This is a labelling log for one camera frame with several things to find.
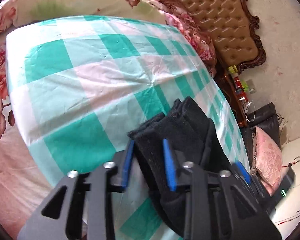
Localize black pants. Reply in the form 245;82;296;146
128;98;235;236

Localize pink floral pillow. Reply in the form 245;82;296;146
255;126;282;196

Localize black leather chair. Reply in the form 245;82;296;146
239;102;281;167

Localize white wardrobe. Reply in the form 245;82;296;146
272;138;300;239

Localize floral quilt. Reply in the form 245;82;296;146
0;0;217;239

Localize items on nightstand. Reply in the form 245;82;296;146
228;65;248;105

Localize dark wooden nightstand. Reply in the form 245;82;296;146
213;65;248;127

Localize teal checkered cloth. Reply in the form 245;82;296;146
5;15;251;240

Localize tufted tan headboard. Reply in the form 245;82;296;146
179;0;267;72

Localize white cable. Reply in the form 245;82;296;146
241;100;256;124

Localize wall socket plate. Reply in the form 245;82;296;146
246;79;256;94

